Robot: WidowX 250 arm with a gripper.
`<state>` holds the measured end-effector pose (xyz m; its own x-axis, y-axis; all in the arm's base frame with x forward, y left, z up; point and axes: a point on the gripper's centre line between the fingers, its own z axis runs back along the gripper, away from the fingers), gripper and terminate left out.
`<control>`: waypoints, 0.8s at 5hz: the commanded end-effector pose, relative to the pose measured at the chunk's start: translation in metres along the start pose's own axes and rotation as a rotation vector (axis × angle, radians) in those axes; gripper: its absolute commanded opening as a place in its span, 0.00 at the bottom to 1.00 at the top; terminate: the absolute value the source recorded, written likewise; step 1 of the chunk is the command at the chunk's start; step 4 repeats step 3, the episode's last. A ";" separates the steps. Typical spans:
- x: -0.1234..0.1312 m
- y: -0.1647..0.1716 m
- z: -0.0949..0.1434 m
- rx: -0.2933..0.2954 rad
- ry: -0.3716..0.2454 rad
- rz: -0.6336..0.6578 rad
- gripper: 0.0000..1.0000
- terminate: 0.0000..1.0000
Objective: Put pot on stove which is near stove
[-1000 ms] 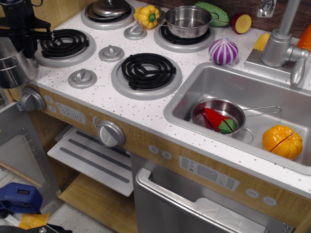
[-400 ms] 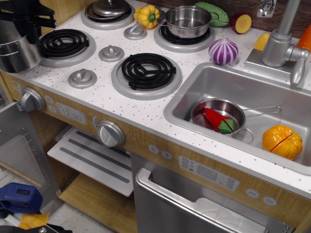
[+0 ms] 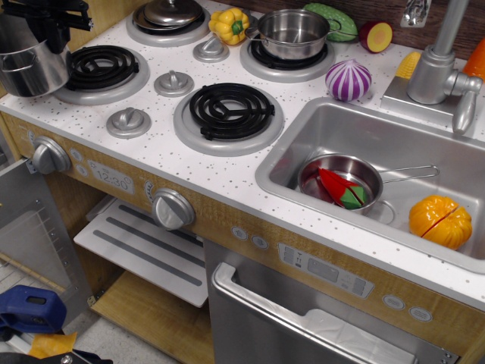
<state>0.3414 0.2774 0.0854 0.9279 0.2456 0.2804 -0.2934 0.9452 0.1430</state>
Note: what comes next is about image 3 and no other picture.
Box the steel pot lid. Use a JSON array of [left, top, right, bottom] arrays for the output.
[[143, 0, 202, 27]]

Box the white oven rack shelf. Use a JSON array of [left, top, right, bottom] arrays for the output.
[[74, 199, 208, 307]]

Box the front left black burner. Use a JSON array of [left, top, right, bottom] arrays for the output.
[[54, 45, 150, 105]]

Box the silver stove knob front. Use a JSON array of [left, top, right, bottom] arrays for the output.
[[106, 107, 152, 139]]

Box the purple toy onion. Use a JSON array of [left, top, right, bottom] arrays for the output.
[[325, 59, 372, 102]]

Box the yellow cloth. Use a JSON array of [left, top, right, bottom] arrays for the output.
[[28, 332, 77, 359]]

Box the red toy chili pepper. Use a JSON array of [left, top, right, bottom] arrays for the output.
[[318, 168, 368, 210]]

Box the silver stove knob middle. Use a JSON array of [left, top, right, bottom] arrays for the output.
[[154, 70, 195, 98]]

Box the green toy cucumber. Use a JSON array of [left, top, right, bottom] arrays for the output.
[[303, 2, 358, 42]]

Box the silver stove knob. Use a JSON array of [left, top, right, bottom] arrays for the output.
[[106, 107, 152, 139], [192, 36, 230, 63], [154, 70, 195, 98]]

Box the silver dishwasher door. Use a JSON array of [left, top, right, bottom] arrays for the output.
[[204, 242, 460, 363]]

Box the red toy fruit half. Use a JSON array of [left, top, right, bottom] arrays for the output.
[[359, 21, 393, 53]]

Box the open oven door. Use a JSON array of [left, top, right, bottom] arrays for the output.
[[1, 159, 92, 333]]

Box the yellow toy bell pepper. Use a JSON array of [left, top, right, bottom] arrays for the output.
[[208, 8, 250, 46]]

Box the back right black burner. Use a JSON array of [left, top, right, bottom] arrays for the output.
[[239, 40, 335, 83]]

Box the small steel pot with handles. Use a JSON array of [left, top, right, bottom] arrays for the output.
[[245, 9, 342, 61]]

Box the silver oven dial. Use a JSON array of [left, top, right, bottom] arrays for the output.
[[32, 136, 71, 174], [152, 188, 196, 231]]

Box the oven clock display panel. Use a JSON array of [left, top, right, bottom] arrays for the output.
[[87, 160, 135, 195]]

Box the black burner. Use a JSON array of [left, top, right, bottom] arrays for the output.
[[174, 83, 284, 157], [239, 40, 335, 83], [54, 45, 150, 105]]

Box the silver toy sink basin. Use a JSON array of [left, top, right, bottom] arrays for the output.
[[255, 98, 484, 274]]

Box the silver toy faucet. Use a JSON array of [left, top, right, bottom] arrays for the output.
[[380, 1, 483, 135]]

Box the back left burner ring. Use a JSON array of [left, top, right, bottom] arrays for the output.
[[125, 2, 211, 49]]

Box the orange toy carrot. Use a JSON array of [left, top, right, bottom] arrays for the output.
[[462, 38, 485, 80]]

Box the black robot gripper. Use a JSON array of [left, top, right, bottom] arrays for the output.
[[1, 0, 93, 54]]

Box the blue clamp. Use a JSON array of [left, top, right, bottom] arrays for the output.
[[1, 285, 67, 334]]

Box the silver oven dial left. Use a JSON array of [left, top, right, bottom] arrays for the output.
[[32, 136, 71, 174]]

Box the orange toy pumpkin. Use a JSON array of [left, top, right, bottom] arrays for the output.
[[408, 195, 473, 250]]

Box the steel saucepan with wire handle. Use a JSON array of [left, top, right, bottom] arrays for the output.
[[298, 153, 440, 215]]

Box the silver oven dial right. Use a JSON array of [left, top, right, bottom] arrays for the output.
[[152, 188, 196, 231]]

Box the yellow toy corn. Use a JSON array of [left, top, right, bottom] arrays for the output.
[[396, 52, 421, 80]]

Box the front centre black burner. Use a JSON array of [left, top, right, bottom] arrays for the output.
[[174, 83, 284, 157]]

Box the silver stove knob back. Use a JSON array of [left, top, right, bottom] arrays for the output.
[[192, 36, 230, 63]]

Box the dishwasher control panel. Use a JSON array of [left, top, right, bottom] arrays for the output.
[[277, 243, 374, 299]]

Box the tall steel pot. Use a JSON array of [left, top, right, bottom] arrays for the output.
[[1, 14, 72, 98]]

